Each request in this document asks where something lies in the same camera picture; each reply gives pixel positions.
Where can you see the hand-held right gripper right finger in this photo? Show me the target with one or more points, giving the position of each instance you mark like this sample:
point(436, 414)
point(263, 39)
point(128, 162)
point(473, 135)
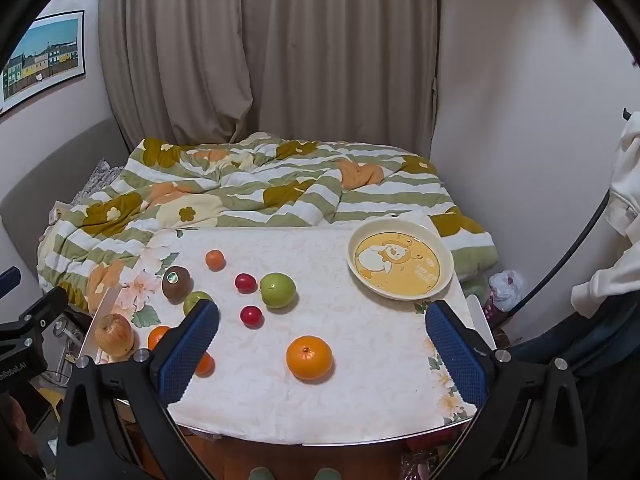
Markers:
point(457, 360)

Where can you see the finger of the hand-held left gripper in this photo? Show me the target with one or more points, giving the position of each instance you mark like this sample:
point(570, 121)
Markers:
point(10, 281)
point(35, 310)

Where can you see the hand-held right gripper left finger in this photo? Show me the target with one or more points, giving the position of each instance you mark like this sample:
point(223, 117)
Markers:
point(190, 350)

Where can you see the small green apple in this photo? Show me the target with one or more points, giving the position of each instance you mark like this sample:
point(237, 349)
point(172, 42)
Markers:
point(192, 301)

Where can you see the brown kiwi with sticker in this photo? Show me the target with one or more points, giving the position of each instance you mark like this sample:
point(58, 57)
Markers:
point(176, 282)

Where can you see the small red tomato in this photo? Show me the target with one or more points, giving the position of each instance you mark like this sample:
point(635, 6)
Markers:
point(251, 316)
point(245, 282)

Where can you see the yellow-red apple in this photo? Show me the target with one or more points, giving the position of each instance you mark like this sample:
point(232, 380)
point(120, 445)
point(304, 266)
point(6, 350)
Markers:
point(114, 335)

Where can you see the large green apple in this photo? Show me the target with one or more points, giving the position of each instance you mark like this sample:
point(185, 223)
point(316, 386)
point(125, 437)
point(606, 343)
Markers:
point(277, 290)

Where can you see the cream plate with yellow cartoon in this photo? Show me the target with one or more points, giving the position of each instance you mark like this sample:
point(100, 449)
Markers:
point(400, 257)

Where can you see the large orange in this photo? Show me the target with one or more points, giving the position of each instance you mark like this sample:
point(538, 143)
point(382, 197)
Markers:
point(309, 357)

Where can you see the crumpled plastic bag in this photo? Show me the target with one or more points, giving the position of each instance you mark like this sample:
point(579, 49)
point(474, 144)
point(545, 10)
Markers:
point(505, 287)

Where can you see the white floral tablecloth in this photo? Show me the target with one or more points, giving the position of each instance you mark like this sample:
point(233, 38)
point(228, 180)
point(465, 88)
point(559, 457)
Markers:
point(350, 335)

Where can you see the grey padded headboard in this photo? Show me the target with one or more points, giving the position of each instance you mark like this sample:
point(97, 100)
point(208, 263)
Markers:
point(55, 170)

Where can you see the grey patterned pillow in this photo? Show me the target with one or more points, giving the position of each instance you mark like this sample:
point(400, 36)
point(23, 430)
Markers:
point(100, 175)

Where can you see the green slipper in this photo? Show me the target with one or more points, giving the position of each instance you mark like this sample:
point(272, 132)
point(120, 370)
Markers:
point(327, 473)
point(260, 473)

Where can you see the dark cloth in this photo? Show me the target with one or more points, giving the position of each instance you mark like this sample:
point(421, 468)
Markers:
point(600, 332)

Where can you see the green striped floral blanket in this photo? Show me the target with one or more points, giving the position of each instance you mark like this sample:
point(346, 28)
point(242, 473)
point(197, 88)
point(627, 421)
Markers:
point(250, 180)

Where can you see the white garment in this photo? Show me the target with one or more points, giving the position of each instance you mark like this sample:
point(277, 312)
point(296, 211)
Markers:
point(625, 200)

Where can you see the beige curtain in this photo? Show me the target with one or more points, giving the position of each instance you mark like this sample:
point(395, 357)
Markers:
point(300, 50)

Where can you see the wall poster of colourful houses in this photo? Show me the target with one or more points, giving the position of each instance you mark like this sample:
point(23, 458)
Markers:
point(40, 55)

